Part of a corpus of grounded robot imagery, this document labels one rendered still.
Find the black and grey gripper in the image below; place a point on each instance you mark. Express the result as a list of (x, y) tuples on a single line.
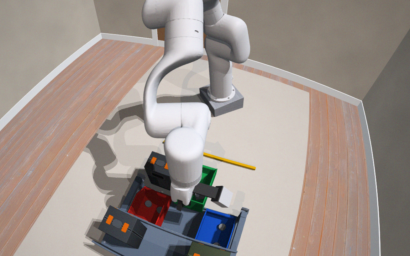
[(183, 195)]

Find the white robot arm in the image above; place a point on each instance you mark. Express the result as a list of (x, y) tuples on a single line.
[(184, 125)]

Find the dark blue metal shelf rack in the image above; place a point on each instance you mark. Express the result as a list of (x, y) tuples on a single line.
[(174, 236)]

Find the dark grey case with orange latches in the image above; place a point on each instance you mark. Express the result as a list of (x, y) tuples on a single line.
[(123, 227)]

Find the blue open bin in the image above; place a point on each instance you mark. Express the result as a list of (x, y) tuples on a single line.
[(209, 228)]

